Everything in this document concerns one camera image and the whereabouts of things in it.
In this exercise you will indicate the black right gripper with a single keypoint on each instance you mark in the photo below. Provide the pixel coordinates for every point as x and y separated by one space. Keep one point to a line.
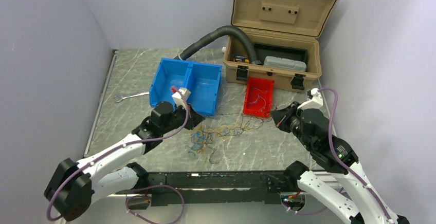
280 115

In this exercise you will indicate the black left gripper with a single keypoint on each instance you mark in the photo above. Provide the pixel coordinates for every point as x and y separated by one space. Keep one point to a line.
194 118

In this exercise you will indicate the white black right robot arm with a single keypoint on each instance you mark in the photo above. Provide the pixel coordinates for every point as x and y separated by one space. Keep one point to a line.
361 203

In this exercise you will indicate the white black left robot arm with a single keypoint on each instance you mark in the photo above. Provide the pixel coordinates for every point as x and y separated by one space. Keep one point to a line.
76 185

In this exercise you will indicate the red plastic bin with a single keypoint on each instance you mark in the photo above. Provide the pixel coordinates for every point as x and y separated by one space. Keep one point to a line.
258 98

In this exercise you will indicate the blue double plastic bin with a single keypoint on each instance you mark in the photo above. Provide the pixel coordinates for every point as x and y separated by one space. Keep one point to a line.
201 79

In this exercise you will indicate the grey plastic case in toolbox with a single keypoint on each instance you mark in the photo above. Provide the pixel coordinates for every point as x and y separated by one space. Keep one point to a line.
284 63

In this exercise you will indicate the black tray in toolbox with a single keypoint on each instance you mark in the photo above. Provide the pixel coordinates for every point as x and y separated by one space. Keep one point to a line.
265 50

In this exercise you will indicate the small box in toolbox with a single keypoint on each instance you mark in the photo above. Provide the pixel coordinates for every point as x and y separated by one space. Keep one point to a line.
241 58

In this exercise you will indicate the silver wrench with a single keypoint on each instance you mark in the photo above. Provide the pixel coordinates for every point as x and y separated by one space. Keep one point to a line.
120 97

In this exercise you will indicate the tan plastic toolbox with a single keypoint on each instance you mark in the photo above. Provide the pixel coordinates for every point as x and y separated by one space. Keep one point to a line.
287 23

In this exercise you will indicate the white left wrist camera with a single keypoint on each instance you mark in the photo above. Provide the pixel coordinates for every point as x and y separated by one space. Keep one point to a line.
180 96

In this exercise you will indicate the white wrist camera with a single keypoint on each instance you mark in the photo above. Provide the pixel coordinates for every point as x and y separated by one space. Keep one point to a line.
314 100
180 96

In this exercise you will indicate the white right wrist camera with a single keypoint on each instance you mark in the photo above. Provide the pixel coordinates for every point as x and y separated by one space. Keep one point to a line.
314 100

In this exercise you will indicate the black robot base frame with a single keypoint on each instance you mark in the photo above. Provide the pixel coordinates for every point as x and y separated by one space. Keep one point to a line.
268 187

